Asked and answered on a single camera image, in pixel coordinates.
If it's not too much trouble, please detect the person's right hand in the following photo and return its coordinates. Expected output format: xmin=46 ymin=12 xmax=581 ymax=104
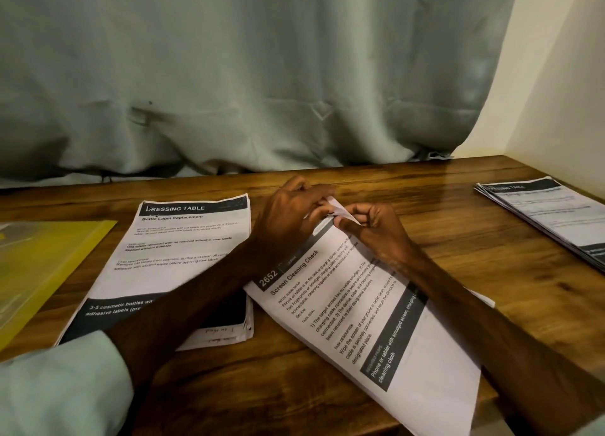
xmin=333 ymin=202 xmax=425 ymax=271

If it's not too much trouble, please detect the person's left hand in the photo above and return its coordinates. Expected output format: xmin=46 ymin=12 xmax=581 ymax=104
xmin=248 ymin=174 xmax=337 ymax=262

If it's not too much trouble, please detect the yellow patterned folder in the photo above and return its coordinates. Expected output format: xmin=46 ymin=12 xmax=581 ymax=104
xmin=0 ymin=220 xmax=117 ymax=352

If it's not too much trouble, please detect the person's left forearm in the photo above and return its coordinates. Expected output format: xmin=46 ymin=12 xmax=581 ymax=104
xmin=0 ymin=246 xmax=275 ymax=436

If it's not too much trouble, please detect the person's right forearm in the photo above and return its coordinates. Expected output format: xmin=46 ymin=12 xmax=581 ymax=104
xmin=401 ymin=256 xmax=605 ymax=436

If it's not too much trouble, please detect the pale green curtain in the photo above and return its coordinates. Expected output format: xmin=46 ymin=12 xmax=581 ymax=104
xmin=0 ymin=0 xmax=521 ymax=181

